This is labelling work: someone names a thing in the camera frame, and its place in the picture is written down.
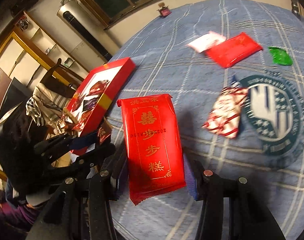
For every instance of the green snack packet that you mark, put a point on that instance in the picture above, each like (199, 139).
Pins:
(280, 56)

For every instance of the large red packet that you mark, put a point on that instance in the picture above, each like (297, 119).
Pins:
(154, 151)

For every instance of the silver tower air conditioner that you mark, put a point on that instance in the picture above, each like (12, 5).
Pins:
(88, 29)

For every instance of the striped beige scarf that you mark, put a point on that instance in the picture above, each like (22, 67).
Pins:
(46, 108)

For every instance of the red gift box tray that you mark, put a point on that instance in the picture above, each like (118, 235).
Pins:
(116, 73)

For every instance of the white wall shelf unit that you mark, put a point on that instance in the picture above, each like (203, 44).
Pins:
(27, 51)

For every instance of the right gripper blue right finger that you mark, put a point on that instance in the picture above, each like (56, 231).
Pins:
(190, 179)

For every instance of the blue plaid tablecloth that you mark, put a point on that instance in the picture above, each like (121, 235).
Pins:
(269, 150)

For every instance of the small red perfume bottle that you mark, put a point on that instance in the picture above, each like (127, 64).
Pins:
(163, 10)

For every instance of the brown chocolate snack packet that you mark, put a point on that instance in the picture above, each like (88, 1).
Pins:
(98, 88)

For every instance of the dark purple snack packet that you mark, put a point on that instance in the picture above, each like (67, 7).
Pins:
(89, 104)

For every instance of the red white patterned packet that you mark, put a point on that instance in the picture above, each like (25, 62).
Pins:
(224, 117)

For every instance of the dark wooden chair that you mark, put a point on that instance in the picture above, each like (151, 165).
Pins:
(62, 80)

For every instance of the red packet gold print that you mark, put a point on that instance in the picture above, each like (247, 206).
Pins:
(104, 132)

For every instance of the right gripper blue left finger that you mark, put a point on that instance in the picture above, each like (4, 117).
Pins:
(122, 175)

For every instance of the gold brown snack packet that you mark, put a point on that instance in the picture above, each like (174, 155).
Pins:
(67, 123)

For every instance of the black television screen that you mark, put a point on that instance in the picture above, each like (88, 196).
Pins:
(15, 94)

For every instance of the white pink snack packet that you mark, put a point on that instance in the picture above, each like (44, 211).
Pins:
(206, 42)

